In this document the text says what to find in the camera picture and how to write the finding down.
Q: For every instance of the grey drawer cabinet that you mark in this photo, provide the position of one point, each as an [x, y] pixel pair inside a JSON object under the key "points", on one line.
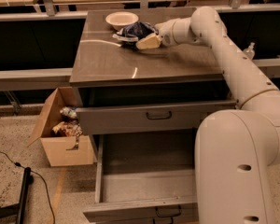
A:
{"points": [[109, 73]]}

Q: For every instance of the black stand leg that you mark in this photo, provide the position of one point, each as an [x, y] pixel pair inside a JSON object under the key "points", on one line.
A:
{"points": [[18, 209]]}

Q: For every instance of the cardboard box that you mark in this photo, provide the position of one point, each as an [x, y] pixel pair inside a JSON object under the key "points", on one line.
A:
{"points": [[61, 150]]}

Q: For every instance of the white bowl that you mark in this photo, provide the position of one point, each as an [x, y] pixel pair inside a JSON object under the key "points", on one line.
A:
{"points": [[118, 20]]}

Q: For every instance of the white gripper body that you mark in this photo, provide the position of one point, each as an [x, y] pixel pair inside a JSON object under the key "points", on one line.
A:
{"points": [[165, 32]]}

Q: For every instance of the brown crumpled snack bag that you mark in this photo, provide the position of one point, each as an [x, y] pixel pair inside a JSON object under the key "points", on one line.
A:
{"points": [[68, 129]]}

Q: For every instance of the open middle drawer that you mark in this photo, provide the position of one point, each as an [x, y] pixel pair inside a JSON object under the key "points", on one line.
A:
{"points": [[145, 178]]}

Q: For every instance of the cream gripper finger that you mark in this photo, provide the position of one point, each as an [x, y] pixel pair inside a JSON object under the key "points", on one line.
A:
{"points": [[151, 41]]}

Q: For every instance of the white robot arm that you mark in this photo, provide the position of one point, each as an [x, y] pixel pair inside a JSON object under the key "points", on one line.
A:
{"points": [[233, 147]]}

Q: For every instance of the grey metal rail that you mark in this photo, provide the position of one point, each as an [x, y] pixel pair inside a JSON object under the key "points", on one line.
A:
{"points": [[37, 79]]}

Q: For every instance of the silver crumpled snack bag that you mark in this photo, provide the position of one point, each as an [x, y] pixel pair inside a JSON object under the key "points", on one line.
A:
{"points": [[69, 112]]}

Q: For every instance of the blue chip bag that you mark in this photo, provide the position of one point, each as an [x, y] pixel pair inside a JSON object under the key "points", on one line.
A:
{"points": [[132, 33]]}

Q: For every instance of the clear sanitizer bottle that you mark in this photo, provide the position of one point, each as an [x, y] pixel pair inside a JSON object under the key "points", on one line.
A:
{"points": [[249, 51]]}

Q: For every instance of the closed top drawer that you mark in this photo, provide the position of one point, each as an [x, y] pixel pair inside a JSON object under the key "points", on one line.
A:
{"points": [[147, 118]]}

